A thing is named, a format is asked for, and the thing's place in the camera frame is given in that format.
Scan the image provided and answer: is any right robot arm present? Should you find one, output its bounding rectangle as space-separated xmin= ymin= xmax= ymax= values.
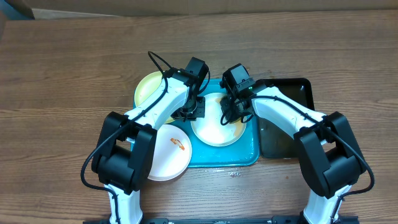
xmin=220 ymin=63 xmax=375 ymax=223

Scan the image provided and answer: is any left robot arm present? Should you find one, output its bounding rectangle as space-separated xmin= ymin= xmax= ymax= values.
xmin=80 ymin=57 xmax=210 ymax=223

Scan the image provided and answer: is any black water tray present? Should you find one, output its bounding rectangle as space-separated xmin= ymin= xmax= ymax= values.
xmin=257 ymin=78 xmax=315 ymax=159

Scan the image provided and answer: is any brown cardboard backdrop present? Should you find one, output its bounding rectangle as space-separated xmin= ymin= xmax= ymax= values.
xmin=1 ymin=0 xmax=397 ymax=18

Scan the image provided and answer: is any yellow green sponge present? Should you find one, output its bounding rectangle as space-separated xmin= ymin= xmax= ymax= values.
xmin=233 ymin=121 xmax=246 ymax=138

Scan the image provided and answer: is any white plate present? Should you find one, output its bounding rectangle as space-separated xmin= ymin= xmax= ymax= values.
xmin=191 ymin=93 xmax=243 ymax=147
xmin=148 ymin=124 xmax=192 ymax=181

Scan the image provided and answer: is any yellow plate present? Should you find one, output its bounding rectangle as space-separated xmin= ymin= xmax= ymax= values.
xmin=134 ymin=72 xmax=165 ymax=108

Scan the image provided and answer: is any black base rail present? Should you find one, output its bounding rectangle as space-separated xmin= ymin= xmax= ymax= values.
xmin=82 ymin=215 xmax=360 ymax=224

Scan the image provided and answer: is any teal plastic tray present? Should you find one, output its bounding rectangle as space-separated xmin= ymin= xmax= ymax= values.
xmin=166 ymin=79 xmax=259 ymax=168

